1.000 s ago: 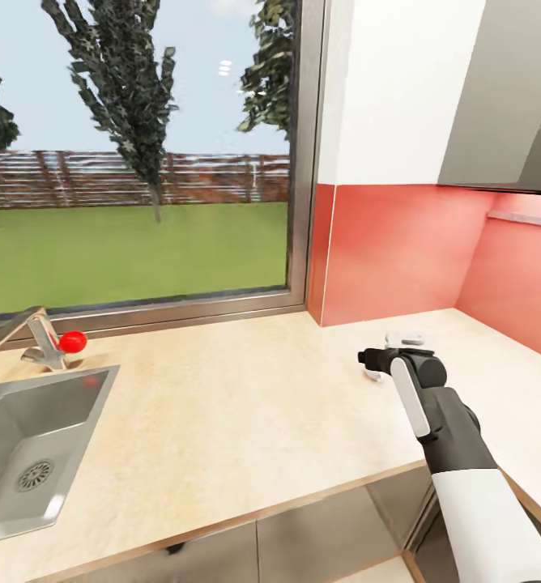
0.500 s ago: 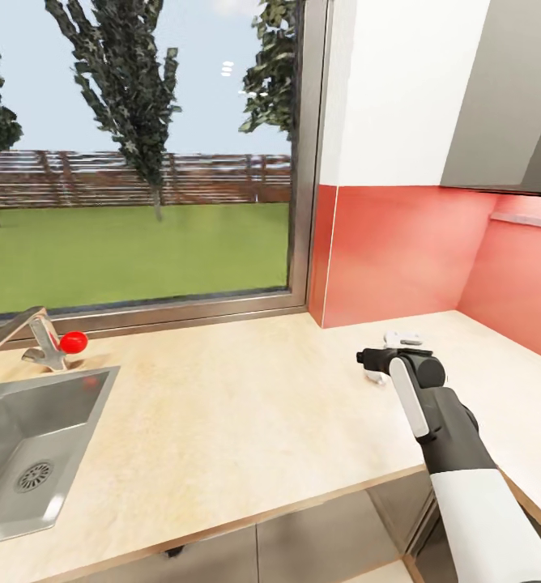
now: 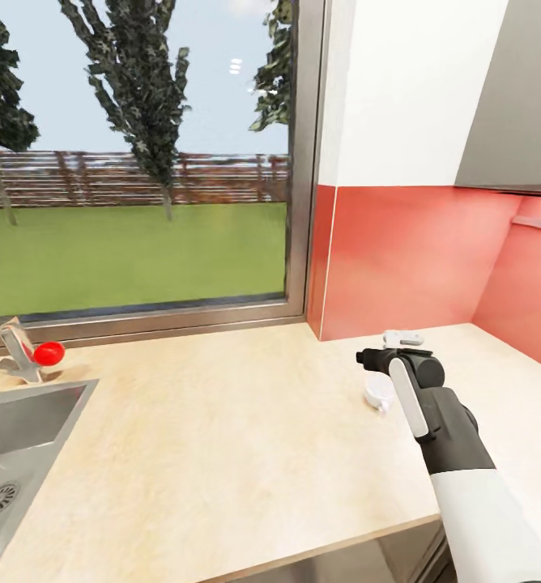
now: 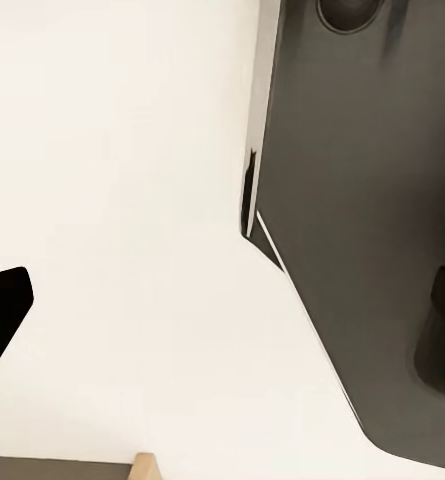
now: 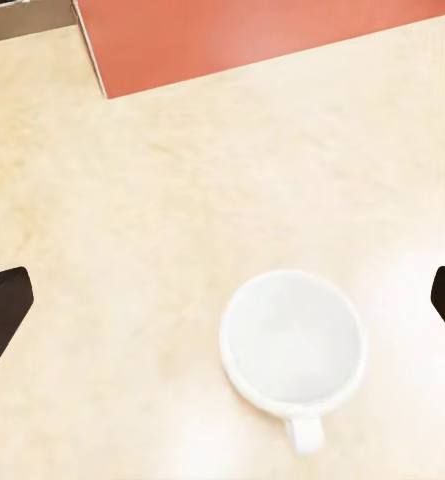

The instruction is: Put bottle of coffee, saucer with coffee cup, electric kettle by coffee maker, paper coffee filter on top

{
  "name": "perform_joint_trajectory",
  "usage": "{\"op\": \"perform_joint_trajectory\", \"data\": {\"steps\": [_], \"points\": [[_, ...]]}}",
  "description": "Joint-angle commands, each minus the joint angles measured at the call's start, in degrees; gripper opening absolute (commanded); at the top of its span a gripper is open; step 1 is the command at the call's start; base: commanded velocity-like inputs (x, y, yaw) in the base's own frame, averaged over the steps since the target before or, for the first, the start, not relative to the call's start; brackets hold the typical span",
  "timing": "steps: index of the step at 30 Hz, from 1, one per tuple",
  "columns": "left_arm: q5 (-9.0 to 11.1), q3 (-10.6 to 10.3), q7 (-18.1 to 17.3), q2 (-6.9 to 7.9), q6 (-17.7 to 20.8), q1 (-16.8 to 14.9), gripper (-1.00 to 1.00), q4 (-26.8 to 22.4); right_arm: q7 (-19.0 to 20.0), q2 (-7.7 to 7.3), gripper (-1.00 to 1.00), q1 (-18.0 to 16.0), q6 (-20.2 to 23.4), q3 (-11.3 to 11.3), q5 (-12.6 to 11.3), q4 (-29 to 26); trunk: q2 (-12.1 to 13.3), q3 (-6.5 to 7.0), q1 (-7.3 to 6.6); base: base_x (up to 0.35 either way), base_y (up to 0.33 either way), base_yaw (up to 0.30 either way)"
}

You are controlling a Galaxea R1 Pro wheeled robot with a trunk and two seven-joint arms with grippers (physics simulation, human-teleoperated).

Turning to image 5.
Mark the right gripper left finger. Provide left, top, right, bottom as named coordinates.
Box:
left=0, top=266, right=34, bottom=358

